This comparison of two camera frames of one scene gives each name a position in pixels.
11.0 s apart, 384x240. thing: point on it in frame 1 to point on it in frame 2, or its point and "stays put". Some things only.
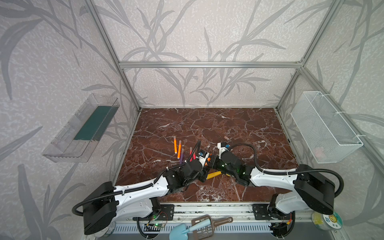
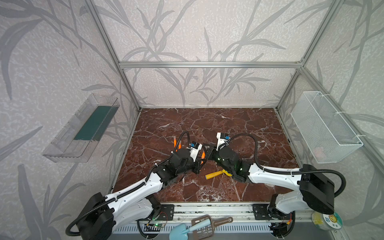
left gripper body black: (202, 172) to (197, 162)
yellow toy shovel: (213, 174) stays put
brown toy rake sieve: (206, 232) stays put
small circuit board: (156, 225) stays put
